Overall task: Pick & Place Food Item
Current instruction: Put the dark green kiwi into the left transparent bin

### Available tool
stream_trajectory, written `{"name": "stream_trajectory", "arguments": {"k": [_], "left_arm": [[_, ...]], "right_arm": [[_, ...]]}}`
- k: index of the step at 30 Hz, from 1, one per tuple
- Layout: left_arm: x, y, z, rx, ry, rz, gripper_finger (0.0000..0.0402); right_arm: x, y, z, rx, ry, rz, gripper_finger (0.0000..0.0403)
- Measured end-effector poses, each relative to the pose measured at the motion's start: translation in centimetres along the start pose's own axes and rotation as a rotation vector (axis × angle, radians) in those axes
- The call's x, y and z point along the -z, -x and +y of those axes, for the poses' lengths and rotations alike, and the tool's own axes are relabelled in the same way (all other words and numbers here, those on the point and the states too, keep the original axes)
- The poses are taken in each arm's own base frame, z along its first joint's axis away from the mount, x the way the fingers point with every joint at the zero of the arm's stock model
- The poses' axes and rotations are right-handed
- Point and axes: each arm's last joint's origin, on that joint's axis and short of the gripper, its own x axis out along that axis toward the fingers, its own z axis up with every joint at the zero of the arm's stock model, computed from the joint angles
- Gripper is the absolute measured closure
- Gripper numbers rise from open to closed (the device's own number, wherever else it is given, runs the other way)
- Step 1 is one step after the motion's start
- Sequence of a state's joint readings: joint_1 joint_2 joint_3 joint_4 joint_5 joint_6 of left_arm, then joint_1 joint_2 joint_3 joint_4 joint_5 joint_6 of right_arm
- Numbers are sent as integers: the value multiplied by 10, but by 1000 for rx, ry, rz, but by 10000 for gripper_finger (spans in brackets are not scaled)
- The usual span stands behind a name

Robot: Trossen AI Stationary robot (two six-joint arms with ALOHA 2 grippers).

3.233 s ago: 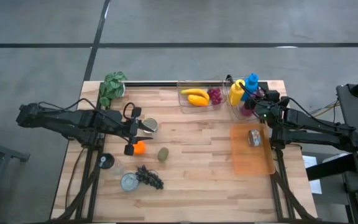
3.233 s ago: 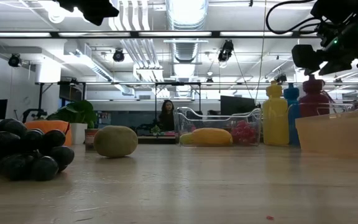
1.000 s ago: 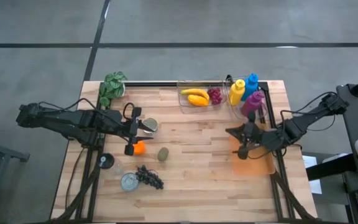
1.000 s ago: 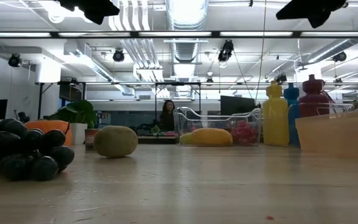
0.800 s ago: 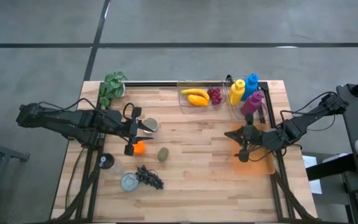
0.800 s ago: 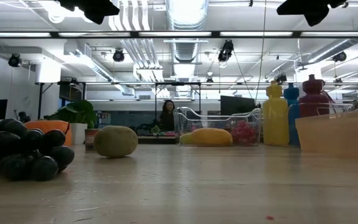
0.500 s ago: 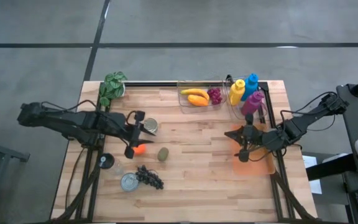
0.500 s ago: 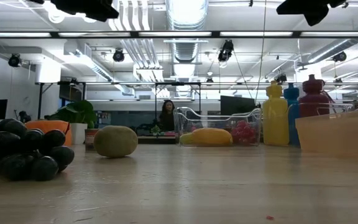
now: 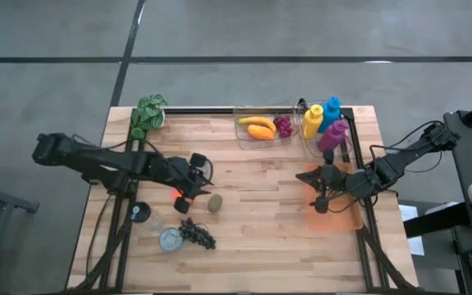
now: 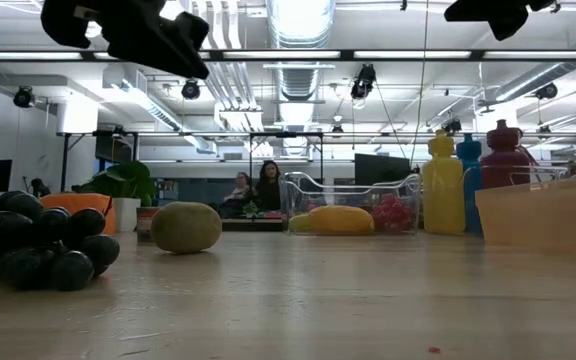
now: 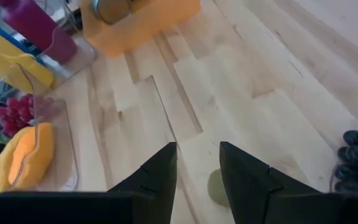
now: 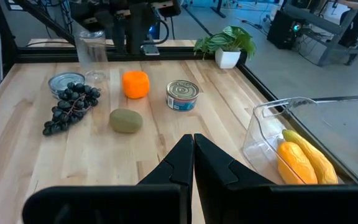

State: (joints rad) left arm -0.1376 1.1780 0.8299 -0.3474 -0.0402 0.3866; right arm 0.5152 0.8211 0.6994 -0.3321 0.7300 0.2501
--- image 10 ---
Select purple plastic bottle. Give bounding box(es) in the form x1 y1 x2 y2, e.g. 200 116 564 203
480 118 537 190

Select blue plastic bottle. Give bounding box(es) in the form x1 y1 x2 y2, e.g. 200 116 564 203
456 133 485 237

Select yellow plastic bottle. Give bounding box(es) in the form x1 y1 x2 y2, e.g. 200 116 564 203
421 129 467 235

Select brown toy kiwi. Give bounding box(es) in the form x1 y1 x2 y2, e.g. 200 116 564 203
150 201 223 255

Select red toy grapes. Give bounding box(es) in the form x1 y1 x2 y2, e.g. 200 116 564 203
370 193 415 233

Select yellow toy banana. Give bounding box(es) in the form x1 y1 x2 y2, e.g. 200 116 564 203
288 212 320 234

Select orange toy fruit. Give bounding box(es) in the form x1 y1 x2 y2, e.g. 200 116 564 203
307 205 376 235

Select black ceiling spotlight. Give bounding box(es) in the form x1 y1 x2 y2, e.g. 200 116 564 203
349 63 377 101
535 82 559 101
180 78 202 101
12 85 37 109

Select potted green plant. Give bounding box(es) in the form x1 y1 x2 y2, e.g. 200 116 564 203
71 160 158 233

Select clear plastic bin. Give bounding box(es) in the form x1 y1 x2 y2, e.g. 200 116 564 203
460 164 570 237
278 171 423 237

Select orange round container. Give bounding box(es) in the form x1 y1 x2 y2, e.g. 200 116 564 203
40 192 117 237

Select person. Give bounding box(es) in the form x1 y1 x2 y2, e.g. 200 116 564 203
254 159 284 212
221 171 258 219

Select orange translucent bin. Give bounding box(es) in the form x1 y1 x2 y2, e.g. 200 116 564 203
474 172 576 262

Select black toy grapes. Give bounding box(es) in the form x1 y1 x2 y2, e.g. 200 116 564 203
0 183 121 293

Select silver air duct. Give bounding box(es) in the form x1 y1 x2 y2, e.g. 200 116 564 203
266 0 337 102

